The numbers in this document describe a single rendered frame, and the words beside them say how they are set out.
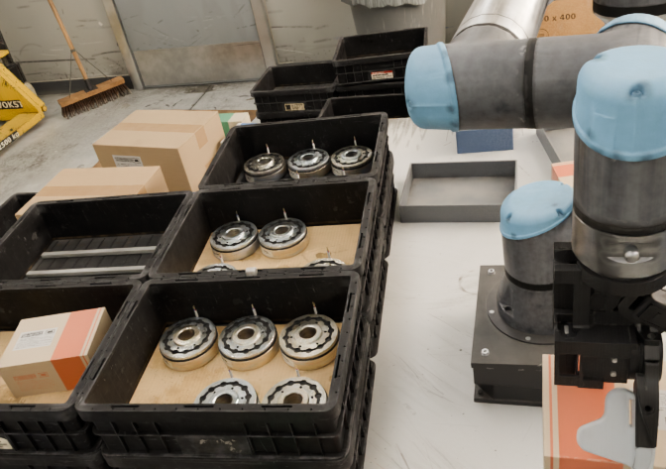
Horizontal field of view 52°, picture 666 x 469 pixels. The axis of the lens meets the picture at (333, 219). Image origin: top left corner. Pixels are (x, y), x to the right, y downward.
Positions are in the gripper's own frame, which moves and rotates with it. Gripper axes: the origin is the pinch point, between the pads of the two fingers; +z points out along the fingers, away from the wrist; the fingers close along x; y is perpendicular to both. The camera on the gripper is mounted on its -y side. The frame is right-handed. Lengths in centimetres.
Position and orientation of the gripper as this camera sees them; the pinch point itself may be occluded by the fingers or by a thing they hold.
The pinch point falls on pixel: (634, 423)
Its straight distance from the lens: 70.8
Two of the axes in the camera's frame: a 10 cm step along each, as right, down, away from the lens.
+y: -9.6, 0.1, 2.9
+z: 1.8, 8.1, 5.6
